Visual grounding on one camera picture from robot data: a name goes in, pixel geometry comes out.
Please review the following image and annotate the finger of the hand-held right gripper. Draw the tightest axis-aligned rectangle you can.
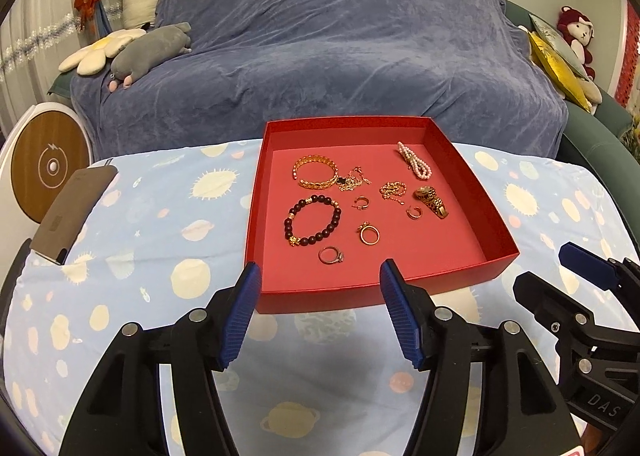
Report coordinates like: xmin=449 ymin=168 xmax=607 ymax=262
xmin=558 ymin=242 xmax=640 ymax=303
xmin=512 ymin=272 xmax=616 ymax=353

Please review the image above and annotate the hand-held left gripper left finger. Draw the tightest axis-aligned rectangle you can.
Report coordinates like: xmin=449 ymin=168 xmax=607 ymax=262
xmin=59 ymin=261 xmax=262 ymax=456

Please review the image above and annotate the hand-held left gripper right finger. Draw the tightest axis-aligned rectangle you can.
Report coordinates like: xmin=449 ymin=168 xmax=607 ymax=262
xmin=379 ymin=258 xmax=584 ymax=456

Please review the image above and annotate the red cardboard box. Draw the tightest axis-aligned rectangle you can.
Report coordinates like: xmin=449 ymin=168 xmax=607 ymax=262
xmin=244 ymin=117 xmax=521 ymax=315

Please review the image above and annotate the white pearl bracelet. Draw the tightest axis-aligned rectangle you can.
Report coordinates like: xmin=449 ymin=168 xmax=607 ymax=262
xmin=397 ymin=141 xmax=434 ymax=181

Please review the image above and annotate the gold chain-link bracelet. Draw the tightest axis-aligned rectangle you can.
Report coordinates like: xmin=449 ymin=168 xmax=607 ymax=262
xmin=292 ymin=156 xmax=340 ymax=189

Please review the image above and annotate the planet print light blue tablecloth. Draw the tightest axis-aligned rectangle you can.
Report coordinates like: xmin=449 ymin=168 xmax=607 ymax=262
xmin=0 ymin=138 xmax=640 ymax=456

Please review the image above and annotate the shiny gold pillow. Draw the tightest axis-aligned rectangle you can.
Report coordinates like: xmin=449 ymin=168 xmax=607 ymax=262
xmin=527 ymin=30 xmax=594 ymax=109

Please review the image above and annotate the red monkey plush toy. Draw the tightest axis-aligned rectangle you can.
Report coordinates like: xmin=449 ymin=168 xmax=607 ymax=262
xmin=556 ymin=6 xmax=597 ymax=82

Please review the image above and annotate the shiny silver pillow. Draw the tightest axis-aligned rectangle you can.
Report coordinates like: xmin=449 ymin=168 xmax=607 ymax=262
xmin=529 ymin=13 xmax=589 ymax=79

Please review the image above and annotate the white appliance with wooden disc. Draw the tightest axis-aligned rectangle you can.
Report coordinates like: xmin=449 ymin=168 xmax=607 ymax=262
xmin=0 ymin=103 xmax=96 ymax=225

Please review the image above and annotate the blue-grey plush blanket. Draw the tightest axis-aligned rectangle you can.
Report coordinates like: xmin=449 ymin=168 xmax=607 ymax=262
xmin=69 ymin=0 xmax=570 ymax=163

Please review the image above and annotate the grey animal plush toy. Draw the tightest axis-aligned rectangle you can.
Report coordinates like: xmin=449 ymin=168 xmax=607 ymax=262
xmin=107 ymin=22 xmax=194 ymax=93

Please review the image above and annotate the white flower-shaped pillow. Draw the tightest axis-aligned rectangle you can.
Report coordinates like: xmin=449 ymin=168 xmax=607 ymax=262
xmin=58 ymin=28 xmax=151 ymax=77

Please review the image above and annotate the red ribbon bow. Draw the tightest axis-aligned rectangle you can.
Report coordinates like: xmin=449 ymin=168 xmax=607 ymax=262
xmin=74 ymin=0 xmax=104 ymax=32

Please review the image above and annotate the white sheer curtain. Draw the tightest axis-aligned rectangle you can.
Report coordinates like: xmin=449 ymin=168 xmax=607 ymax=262
xmin=0 ymin=0 xmax=109 ymax=102

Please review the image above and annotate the gold ring with bow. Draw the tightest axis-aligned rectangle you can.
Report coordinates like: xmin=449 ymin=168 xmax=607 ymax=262
xmin=357 ymin=221 xmax=382 ymax=245

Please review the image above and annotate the dark bead bracelet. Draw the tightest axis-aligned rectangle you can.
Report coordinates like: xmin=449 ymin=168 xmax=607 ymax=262
xmin=283 ymin=194 xmax=345 ymax=248

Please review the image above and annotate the thin gold chain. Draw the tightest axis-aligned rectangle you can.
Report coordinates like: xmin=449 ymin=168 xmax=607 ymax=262
xmin=379 ymin=180 xmax=409 ymax=207

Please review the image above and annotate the gold necklace with black pendant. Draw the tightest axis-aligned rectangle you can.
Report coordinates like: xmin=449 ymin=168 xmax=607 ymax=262
xmin=336 ymin=166 xmax=374 ymax=193

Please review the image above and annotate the red wall hanging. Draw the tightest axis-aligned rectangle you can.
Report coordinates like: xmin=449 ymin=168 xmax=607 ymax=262
xmin=612 ymin=0 xmax=640 ymax=107

